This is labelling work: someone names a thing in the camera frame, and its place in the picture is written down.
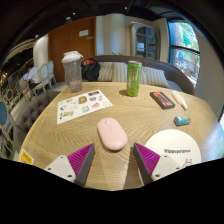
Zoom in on white squeeze tube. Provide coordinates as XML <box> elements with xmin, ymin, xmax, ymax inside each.
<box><xmin>171</xmin><ymin>89</ymin><xmax>189</xmax><ymax>111</ymax></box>

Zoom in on person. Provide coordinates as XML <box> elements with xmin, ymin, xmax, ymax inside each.
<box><xmin>22</xmin><ymin>65</ymin><xmax>42</xmax><ymax>90</ymax></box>

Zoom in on grey tufted chair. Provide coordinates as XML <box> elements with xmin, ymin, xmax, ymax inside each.
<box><xmin>12</xmin><ymin>90</ymin><xmax>63</xmax><ymax>153</ymax></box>

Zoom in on black box with red print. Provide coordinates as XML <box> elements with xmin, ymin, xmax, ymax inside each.
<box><xmin>149</xmin><ymin>90</ymin><xmax>176</xmax><ymax>111</ymax></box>

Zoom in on glass door cabinet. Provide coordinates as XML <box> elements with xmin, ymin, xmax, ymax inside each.
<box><xmin>129</xmin><ymin>21</ymin><xmax>162</xmax><ymax>61</ymax></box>

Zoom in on small green blue pack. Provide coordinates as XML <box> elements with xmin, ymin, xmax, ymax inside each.
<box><xmin>173</xmin><ymin>115</ymin><xmax>192</xmax><ymax>127</ymax></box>

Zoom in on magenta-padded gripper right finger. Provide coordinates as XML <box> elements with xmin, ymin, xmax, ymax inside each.
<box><xmin>132</xmin><ymin>142</ymin><xmax>183</xmax><ymax>186</ymax></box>

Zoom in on striped cushion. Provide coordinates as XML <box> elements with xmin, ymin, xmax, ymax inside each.
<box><xmin>140</xmin><ymin>66</ymin><xmax>171</xmax><ymax>89</ymax></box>
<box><xmin>97</xmin><ymin>61</ymin><xmax>116</xmax><ymax>83</ymax></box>
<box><xmin>111</xmin><ymin>62</ymin><xmax>129</xmax><ymax>84</ymax></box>

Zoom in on white round-back chairs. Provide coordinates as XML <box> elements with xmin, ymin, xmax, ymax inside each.
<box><xmin>18</xmin><ymin>59</ymin><xmax>58</xmax><ymax>101</ymax></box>

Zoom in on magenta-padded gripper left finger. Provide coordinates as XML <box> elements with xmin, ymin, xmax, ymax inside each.
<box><xmin>43</xmin><ymin>143</ymin><xmax>96</xmax><ymax>188</ymax></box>

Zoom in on white door sign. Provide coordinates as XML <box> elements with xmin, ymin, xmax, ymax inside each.
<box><xmin>78</xmin><ymin>29</ymin><xmax>90</xmax><ymax>38</ymax></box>

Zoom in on black framed window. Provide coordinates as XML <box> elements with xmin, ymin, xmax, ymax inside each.
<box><xmin>167</xmin><ymin>20</ymin><xmax>202</xmax><ymax>88</ymax></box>

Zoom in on pink computer mouse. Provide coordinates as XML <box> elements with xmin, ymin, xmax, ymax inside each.
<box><xmin>97</xmin><ymin>117</ymin><xmax>129</xmax><ymax>153</ymax></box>

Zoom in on white sticker sheet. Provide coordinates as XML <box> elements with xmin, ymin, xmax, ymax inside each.
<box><xmin>56</xmin><ymin>89</ymin><xmax>114</xmax><ymax>125</ymax></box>

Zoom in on yellow card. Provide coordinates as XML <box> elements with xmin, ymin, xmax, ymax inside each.
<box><xmin>18</xmin><ymin>148</ymin><xmax>35</xmax><ymax>166</ymax></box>

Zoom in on clear shaker bottle white lid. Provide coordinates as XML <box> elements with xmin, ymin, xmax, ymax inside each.
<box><xmin>61</xmin><ymin>50</ymin><xmax>84</xmax><ymax>94</ymax></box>

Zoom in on black backpack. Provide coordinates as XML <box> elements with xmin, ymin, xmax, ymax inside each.
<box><xmin>80</xmin><ymin>58</ymin><xmax>101</xmax><ymax>83</ymax></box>

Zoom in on green drink can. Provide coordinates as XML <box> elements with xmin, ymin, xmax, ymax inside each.
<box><xmin>126</xmin><ymin>60</ymin><xmax>143</xmax><ymax>98</ymax></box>

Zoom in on brown wooden door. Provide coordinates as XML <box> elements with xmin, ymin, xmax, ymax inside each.
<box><xmin>48</xmin><ymin>16</ymin><xmax>98</xmax><ymax>83</ymax></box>

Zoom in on brown curved sofa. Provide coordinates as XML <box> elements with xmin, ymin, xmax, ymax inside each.
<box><xmin>80</xmin><ymin>54</ymin><xmax>196</xmax><ymax>96</ymax></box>

